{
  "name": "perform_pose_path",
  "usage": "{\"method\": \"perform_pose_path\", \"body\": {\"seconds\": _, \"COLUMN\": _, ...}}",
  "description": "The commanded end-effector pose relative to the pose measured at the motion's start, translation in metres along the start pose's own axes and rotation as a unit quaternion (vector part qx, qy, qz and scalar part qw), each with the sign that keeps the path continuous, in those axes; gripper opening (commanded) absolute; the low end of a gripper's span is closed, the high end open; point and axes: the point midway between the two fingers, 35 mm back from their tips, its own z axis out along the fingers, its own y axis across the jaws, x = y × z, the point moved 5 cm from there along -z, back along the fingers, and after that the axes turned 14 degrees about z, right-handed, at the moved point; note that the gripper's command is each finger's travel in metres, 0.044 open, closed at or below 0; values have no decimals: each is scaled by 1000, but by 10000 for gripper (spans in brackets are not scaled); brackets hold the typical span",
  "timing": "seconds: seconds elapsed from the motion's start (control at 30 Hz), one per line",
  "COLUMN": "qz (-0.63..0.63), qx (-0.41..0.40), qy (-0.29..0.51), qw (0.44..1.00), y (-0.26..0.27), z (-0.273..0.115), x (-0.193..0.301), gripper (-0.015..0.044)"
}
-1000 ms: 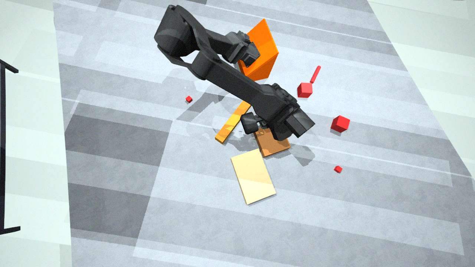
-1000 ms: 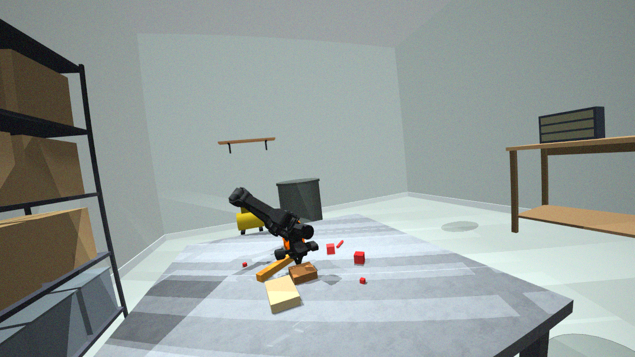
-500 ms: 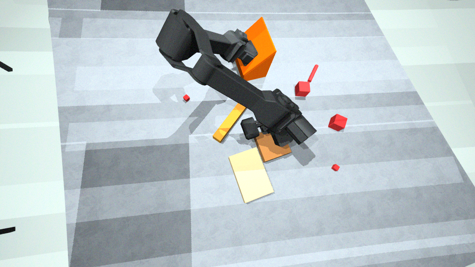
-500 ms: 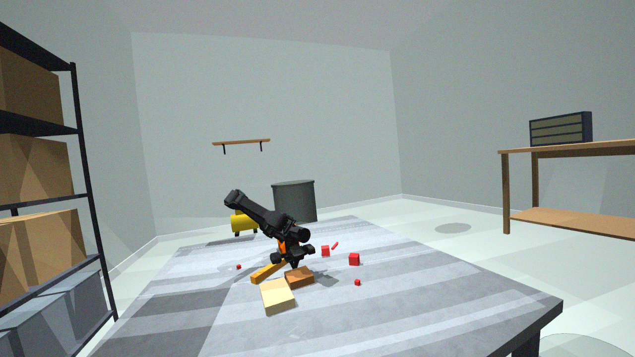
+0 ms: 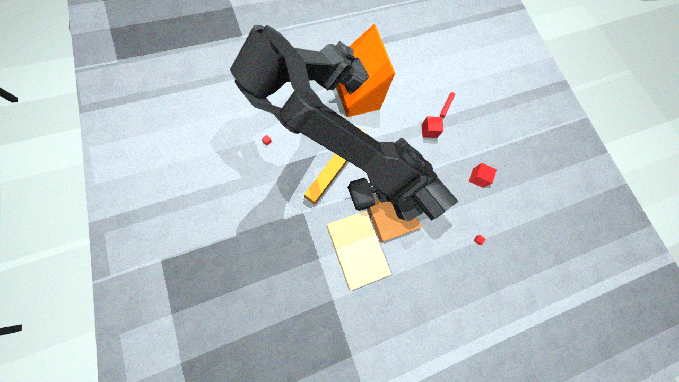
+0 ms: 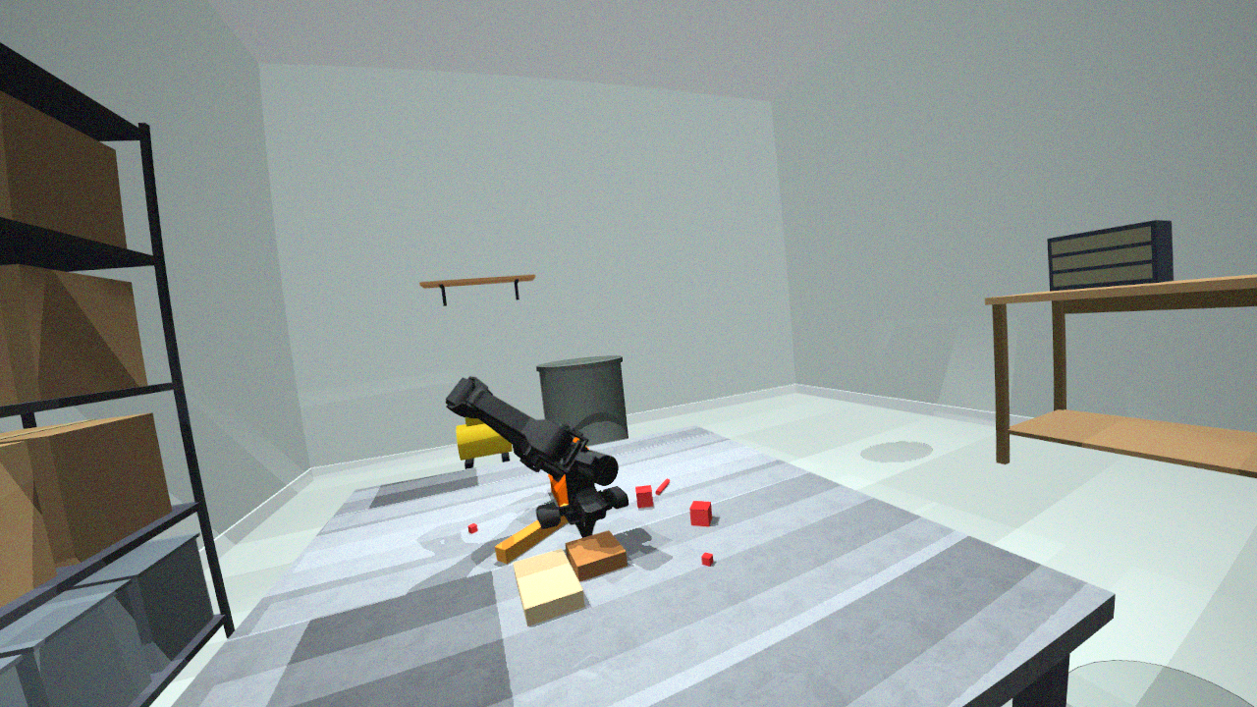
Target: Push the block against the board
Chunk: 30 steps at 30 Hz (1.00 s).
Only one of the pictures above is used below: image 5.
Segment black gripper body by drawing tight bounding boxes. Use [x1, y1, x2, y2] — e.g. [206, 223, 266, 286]
[347, 177, 386, 211]

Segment pale yellow flat board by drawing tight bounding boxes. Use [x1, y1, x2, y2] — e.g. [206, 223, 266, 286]
[326, 211, 391, 291]

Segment red cylinder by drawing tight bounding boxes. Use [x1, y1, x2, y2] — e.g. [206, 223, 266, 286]
[440, 92, 455, 118]

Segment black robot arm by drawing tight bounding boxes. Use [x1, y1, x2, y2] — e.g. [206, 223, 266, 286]
[230, 25, 458, 221]

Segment orange flat bar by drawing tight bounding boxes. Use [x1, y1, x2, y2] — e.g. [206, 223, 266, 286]
[304, 154, 347, 205]

